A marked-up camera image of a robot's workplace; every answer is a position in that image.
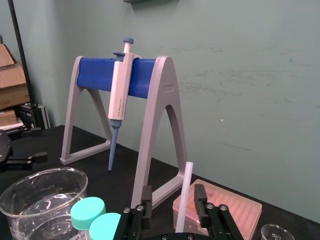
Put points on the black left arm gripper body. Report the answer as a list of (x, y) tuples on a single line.
[(4, 147)]

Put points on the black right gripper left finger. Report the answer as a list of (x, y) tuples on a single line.
[(146, 200)]

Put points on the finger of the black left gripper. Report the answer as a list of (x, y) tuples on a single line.
[(27, 132), (37, 157)]

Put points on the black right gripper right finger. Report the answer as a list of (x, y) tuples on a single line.
[(200, 200)]

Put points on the translucent white stirring rod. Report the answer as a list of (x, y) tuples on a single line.
[(184, 195)]

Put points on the black equipment case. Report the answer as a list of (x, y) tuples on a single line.
[(35, 116)]

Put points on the brown cardboard box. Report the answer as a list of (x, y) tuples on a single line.
[(5, 56), (12, 87), (7, 117)]

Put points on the pink pipette tip box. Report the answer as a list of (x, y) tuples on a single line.
[(230, 212)]

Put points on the black table cloth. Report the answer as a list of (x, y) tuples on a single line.
[(120, 180)]

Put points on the large clear glass beaker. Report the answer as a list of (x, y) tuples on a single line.
[(37, 205)]

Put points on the teal capped clear bottle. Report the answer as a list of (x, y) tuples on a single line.
[(103, 227), (87, 212)]

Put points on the black upright pole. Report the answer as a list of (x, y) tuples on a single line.
[(22, 57)]

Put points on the grey pipette stand blue bar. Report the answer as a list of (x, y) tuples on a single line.
[(160, 125)]

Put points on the small clear glass beaker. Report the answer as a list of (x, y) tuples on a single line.
[(276, 233)]

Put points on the white and blue pipette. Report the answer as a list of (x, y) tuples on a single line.
[(120, 95)]

